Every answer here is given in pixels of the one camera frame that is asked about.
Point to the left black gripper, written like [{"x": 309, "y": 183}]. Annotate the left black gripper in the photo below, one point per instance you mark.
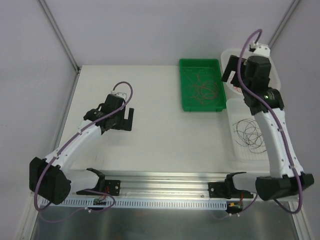
[{"x": 123, "y": 120}]

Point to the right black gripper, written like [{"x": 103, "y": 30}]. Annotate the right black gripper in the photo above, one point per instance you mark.
[{"x": 235, "y": 71}]

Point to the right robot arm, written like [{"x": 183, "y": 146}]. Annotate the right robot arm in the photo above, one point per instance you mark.
[{"x": 286, "y": 176}]

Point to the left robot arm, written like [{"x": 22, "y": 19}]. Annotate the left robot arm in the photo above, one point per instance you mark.
[{"x": 52, "y": 177}]

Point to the green plastic tray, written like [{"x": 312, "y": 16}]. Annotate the green plastic tray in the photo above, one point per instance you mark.
[{"x": 201, "y": 85}]

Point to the white plastic tub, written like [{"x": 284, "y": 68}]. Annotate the white plastic tub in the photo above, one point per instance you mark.
[{"x": 235, "y": 92}]

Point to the white perforated basket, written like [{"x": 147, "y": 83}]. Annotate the white perforated basket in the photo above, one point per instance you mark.
[{"x": 247, "y": 138}]

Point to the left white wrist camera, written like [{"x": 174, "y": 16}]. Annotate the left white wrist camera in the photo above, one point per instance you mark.
[{"x": 119, "y": 94}]

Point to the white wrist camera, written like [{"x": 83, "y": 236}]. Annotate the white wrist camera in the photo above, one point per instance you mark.
[
  {"x": 260, "y": 49},
  {"x": 119, "y": 94}
]

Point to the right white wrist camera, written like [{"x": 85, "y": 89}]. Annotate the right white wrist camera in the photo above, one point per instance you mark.
[{"x": 260, "y": 49}]

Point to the aluminium rail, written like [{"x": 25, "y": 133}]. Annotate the aluminium rail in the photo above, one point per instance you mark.
[{"x": 162, "y": 184}]

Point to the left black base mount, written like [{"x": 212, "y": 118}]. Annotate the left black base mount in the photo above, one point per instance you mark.
[{"x": 111, "y": 187}]

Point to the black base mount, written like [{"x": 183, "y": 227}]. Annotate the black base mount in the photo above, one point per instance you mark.
[
  {"x": 221, "y": 190},
  {"x": 111, "y": 187}
]

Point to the right aluminium corner post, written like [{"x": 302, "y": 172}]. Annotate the right aluminium corner post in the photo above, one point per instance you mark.
[{"x": 287, "y": 16}]

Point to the aluminium corner post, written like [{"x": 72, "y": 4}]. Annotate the aluminium corner post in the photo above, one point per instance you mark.
[
  {"x": 58, "y": 33},
  {"x": 287, "y": 16}
]

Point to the white slotted cable duct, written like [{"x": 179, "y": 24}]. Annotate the white slotted cable duct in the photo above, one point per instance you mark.
[{"x": 135, "y": 203}]

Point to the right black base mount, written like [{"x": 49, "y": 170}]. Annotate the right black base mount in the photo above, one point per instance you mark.
[{"x": 221, "y": 190}]

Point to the left aluminium corner post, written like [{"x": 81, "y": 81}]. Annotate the left aluminium corner post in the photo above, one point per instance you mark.
[{"x": 58, "y": 33}]

